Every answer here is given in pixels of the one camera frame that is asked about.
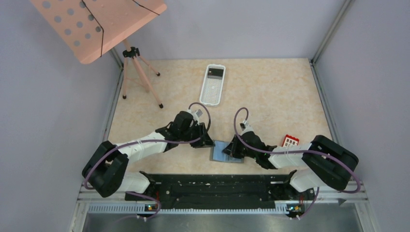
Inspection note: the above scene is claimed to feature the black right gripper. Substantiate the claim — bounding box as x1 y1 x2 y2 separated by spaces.
222 134 258 159

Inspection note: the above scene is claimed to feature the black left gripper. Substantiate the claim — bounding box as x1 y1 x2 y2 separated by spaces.
180 122 215 148

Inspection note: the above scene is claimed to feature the grey card holder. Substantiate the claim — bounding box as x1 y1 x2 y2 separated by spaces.
209 140 245 164

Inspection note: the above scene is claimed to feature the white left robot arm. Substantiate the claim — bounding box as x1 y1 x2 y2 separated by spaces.
82 109 214 200

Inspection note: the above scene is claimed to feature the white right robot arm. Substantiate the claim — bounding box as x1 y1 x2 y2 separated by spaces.
222 131 360 199

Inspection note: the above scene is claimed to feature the black card in tray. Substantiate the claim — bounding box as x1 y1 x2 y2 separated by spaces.
207 67 224 80

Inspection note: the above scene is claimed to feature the white perforated plastic tray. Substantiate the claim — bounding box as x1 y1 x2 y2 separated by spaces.
199 64 226 106

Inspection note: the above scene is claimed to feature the pink music stand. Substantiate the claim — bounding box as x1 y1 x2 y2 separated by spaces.
31 0 167 108

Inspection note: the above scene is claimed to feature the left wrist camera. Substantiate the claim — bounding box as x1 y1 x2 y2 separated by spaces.
188 109 203 125

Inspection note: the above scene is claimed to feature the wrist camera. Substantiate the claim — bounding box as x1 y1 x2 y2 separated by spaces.
188 109 203 125
240 120 254 136

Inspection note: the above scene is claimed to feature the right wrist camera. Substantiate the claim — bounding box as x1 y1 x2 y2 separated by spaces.
240 120 254 136

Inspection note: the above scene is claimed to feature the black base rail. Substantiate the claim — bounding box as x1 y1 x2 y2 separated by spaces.
144 174 314 210

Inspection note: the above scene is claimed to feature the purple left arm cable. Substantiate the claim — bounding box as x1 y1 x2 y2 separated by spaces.
82 102 211 189

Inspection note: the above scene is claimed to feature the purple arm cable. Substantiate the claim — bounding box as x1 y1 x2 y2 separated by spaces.
82 102 211 189
233 107 362 220

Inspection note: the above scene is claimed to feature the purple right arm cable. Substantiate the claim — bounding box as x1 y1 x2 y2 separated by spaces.
233 107 362 220

